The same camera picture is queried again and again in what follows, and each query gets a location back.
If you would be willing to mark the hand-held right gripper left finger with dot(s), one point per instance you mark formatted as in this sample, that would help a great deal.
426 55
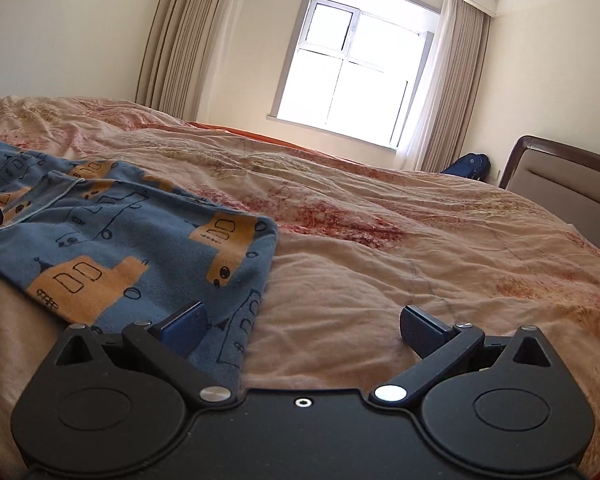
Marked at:
185 332

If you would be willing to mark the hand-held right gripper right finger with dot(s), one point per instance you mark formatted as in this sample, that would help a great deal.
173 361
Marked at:
422 332

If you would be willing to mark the blue pants with orange print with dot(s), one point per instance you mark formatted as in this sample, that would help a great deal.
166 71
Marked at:
130 240

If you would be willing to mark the beige printed blanket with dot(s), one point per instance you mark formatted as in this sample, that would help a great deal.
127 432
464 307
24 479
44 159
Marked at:
405 260

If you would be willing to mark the blue bag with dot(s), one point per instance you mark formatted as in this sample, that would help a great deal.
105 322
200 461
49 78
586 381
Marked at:
467 166

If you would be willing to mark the brown padded headboard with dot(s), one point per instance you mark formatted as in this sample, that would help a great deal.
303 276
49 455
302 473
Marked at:
570 185

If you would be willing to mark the orange bed sheet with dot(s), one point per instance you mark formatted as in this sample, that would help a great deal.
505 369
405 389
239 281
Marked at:
250 134

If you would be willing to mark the beige curtain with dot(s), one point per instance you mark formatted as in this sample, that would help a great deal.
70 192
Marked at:
190 35
450 85

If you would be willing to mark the window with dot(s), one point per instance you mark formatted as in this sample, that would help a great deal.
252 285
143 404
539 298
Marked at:
355 60

